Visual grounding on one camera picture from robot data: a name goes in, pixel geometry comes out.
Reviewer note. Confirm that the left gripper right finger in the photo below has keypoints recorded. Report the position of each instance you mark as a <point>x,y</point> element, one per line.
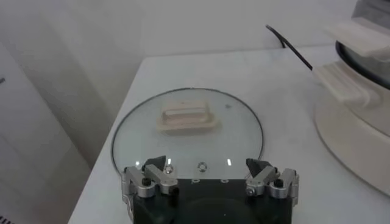
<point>265,178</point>

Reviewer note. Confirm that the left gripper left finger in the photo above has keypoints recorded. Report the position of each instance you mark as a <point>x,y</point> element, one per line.
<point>158,178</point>

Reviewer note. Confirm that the round glass pot lid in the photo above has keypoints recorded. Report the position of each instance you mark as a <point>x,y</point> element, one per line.
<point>187,117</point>

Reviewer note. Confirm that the cream electric pot base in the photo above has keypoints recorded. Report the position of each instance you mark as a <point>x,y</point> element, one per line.
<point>356,134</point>

